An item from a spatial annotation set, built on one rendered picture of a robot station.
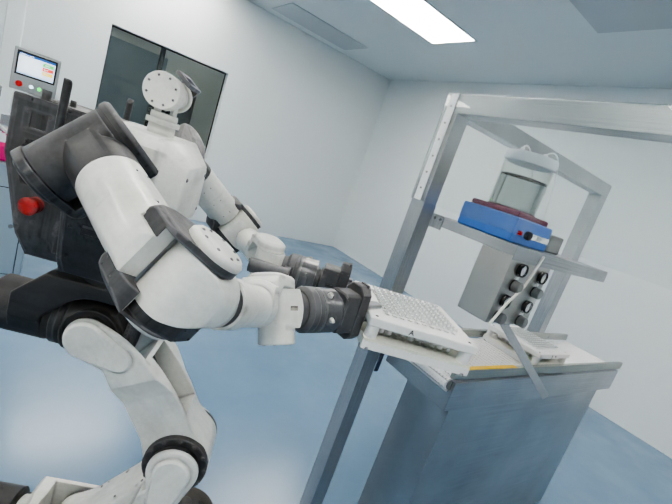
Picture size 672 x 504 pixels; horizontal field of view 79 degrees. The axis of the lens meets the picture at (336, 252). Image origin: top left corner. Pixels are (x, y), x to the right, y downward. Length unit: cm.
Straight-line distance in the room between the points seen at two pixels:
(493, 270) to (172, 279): 93
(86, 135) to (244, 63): 541
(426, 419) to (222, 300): 117
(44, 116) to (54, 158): 22
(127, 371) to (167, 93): 56
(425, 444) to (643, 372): 315
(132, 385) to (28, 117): 54
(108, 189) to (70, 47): 510
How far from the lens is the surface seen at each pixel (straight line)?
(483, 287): 124
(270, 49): 618
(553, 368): 185
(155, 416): 105
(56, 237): 91
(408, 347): 90
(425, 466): 161
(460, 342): 92
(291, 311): 73
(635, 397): 454
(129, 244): 51
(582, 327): 464
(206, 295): 50
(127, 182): 57
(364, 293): 83
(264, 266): 94
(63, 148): 68
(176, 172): 80
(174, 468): 106
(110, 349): 96
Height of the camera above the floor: 132
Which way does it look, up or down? 11 degrees down
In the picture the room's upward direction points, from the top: 19 degrees clockwise
